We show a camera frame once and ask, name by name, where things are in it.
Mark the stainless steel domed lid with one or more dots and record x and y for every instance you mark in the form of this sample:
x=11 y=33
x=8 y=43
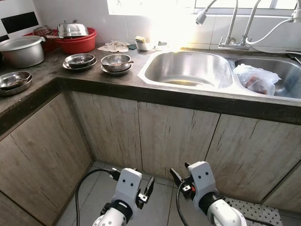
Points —
x=73 y=30

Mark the stainless steel bowl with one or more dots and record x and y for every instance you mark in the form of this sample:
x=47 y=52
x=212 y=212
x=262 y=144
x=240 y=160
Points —
x=80 y=60
x=116 y=71
x=110 y=63

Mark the small white cup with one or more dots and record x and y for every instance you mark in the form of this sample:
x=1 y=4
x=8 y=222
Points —
x=145 y=46

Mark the large grey metal pot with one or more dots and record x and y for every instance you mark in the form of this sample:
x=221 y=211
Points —
x=21 y=54

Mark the small red plastic basin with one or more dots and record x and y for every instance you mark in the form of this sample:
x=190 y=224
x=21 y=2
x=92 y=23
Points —
x=49 y=45

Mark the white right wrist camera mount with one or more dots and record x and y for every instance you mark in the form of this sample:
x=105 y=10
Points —
x=202 y=181

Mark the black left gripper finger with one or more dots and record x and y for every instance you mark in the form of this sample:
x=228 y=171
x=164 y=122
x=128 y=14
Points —
x=149 y=188

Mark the yellow sponge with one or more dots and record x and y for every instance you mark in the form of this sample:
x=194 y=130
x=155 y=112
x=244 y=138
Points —
x=140 y=39

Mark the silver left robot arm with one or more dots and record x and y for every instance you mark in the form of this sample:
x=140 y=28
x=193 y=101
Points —
x=110 y=219

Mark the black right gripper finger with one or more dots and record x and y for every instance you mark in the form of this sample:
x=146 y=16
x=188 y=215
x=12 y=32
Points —
x=186 y=165
x=177 y=178

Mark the large red plastic basin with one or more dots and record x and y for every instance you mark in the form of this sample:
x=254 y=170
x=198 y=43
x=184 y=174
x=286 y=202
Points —
x=77 y=45

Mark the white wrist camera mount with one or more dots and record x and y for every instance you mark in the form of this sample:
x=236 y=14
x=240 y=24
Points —
x=202 y=181
x=128 y=186

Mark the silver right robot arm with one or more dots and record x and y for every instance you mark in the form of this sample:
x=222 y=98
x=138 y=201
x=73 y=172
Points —
x=225 y=216

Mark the white dotted floor mat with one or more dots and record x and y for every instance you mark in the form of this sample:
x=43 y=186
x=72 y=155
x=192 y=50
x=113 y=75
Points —
x=256 y=212

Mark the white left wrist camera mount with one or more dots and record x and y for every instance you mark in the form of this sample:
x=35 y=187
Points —
x=128 y=186

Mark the crumpled white cloth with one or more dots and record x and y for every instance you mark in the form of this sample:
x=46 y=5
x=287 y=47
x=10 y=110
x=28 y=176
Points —
x=113 y=46

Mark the metal spoon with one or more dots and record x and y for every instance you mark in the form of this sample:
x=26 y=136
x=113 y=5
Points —
x=127 y=61

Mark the bright window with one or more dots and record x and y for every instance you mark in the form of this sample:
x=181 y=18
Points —
x=141 y=5

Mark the stainless steel double sink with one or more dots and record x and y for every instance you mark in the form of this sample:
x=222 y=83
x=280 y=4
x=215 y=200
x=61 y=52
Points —
x=188 y=70

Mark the dark green scouring pad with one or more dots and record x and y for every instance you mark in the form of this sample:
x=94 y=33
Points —
x=132 y=46

